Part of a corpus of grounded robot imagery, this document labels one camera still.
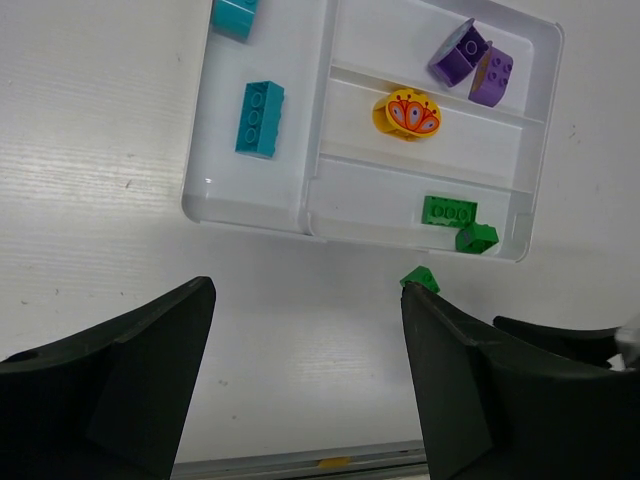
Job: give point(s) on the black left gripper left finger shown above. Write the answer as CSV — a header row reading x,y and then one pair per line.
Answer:
x,y
109,402

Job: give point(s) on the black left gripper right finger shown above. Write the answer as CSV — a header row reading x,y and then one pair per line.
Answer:
x,y
492,406

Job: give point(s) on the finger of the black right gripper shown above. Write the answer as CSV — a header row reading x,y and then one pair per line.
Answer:
x,y
594,347

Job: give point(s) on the small green lego brick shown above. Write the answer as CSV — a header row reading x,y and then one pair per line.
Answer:
x,y
476,238

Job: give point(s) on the green long lego brick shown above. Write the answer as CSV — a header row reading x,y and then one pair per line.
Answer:
x,y
448,212

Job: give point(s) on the purple curved lego brick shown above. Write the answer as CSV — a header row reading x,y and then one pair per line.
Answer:
x,y
491,78

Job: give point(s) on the yellow butterfly lego brick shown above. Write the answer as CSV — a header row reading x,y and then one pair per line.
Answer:
x,y
407,114

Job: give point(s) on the purple flower lego brick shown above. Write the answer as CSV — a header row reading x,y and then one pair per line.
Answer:
x,y
459,55

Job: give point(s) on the teal long lego brick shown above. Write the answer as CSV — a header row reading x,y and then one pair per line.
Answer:
x,y
259,119

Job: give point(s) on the teal curved lego brick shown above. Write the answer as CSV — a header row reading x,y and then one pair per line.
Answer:
x,y
233,18

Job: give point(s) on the green square lego brick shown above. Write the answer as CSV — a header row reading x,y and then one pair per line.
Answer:
x,y
423,276

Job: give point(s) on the white compartment tray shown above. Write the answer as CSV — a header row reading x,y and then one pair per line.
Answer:
x,y
334,176

